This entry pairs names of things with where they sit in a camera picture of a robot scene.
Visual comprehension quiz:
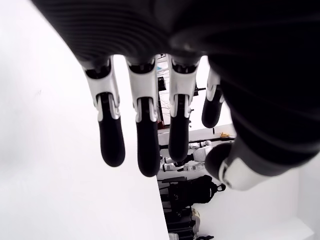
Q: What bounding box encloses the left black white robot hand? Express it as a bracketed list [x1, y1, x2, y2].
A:
[31, 0, 320, 192]

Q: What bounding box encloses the white humanoid robot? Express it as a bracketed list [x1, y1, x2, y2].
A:
[159, 139, 216, 173]

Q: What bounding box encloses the black backpack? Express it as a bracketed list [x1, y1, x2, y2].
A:
[159, 174, 227, 208]

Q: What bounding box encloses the black equipment case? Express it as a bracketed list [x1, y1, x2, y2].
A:
[162, 206, 200, 235]

